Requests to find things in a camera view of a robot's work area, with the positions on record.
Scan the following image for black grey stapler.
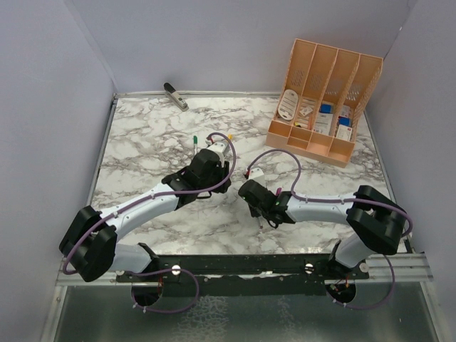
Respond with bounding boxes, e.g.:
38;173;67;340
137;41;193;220
163;82;188;112

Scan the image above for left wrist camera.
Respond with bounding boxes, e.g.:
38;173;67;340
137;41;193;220
207;141;229;164

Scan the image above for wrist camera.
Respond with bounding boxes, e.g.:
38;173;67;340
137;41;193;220
245;167;265;184
207;141;229;164

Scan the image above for green pen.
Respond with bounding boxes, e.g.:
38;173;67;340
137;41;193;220
192;135;198;156

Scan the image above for orange desk organizer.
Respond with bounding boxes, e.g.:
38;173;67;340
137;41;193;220
266;39;383;167

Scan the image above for aluminium frame rail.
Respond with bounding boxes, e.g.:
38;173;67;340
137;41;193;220
56;253;435;286

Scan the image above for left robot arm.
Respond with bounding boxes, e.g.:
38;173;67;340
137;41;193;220
59;142;231;282

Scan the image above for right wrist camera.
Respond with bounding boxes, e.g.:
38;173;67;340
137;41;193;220
245;167;265;184

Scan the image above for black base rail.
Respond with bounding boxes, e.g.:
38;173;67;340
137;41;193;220
116;254;368;297

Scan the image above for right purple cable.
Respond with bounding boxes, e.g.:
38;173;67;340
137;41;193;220
246;148;414;312

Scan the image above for white oval item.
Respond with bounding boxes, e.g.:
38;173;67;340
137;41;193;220
277;89;299;121

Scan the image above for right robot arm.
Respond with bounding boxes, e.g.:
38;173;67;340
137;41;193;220
238;180;410;279

